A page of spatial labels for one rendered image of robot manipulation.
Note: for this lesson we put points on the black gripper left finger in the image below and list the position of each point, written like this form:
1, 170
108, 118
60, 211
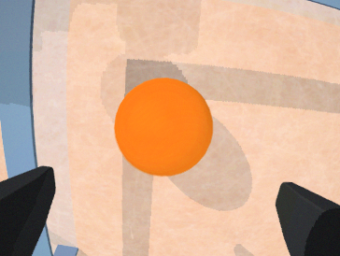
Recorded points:
24, 206

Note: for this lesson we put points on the clear low corner walls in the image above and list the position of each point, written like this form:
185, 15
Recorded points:
50, 101

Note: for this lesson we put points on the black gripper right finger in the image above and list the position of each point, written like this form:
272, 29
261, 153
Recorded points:
310, 223

